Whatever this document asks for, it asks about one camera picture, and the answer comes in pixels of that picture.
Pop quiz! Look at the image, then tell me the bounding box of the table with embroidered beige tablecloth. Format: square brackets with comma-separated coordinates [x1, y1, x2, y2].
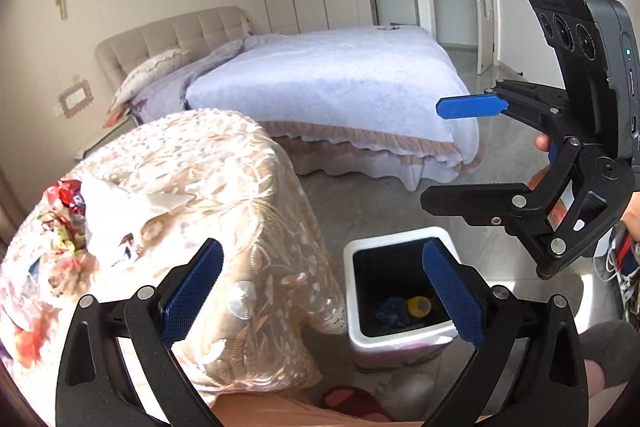
[0, 109, 348, 408]

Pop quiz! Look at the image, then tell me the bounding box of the red patterned cloth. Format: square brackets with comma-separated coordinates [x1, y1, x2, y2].
[103, 103, 132, 128]

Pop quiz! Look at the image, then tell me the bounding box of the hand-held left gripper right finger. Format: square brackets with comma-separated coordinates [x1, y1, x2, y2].
[421, 239, 590, 427]

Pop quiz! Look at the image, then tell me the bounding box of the white trash bin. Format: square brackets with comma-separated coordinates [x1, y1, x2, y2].
[343, 227, 468, 370]

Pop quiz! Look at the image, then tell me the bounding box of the white nightstand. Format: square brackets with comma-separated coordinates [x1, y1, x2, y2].
[75, 114, 142, 160]

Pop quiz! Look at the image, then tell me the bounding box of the lavender quilt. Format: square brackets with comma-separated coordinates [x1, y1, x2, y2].
[116, 33, 301, 125]

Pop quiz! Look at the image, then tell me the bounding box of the person's leg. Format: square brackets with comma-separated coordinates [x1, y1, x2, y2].
[207, 394, 426, 427]

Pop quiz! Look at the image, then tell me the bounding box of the white bedspread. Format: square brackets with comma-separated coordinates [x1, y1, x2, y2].
[185, 26, 480, 170]

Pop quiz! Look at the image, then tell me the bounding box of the frilled beige pillow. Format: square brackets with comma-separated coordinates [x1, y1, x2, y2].
[111, 48, 192, 110]

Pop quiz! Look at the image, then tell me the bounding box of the tangle of white cables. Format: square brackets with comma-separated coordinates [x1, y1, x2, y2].
[604, 227, 640, 310]

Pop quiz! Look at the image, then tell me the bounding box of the beige upholstered bed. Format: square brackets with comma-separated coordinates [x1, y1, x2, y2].
[95, 6, 483, 192]

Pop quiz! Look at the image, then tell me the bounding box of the yellow round lid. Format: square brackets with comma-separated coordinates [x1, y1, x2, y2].
[407, 296, 432, 319]

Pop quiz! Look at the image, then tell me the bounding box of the person's right forearm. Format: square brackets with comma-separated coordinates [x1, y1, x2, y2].
[620, 189, 640, 244]

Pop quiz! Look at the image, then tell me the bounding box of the blue crumpled wrapper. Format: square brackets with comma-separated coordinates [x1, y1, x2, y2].
[376, 298, 414, 327]

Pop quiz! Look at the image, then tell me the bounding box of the colourful crumpled wrapper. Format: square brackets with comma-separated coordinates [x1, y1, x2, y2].
[37, 212, 91, 258]

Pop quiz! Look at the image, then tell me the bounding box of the grey fuzzy slipper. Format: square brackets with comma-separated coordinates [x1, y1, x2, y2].
[580, 319, 640, 403]

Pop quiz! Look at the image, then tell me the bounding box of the red slipper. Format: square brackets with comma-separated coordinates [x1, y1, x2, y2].
[320, 385, 397, 424]

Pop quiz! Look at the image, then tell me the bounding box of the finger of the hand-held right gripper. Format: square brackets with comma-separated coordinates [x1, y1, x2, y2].
[420, 182, 556, 234]
[436, 79, 572, 142]

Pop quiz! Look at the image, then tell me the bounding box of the framed wall switch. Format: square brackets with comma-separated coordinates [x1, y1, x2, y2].
[55, 74, 96, 120]

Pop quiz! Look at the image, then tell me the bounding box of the person's right hand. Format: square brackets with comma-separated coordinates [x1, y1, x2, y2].
[527, 133, 553, 195]

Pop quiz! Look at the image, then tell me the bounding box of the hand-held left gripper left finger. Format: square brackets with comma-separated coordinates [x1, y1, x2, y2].
[56, 237, 226, 427]

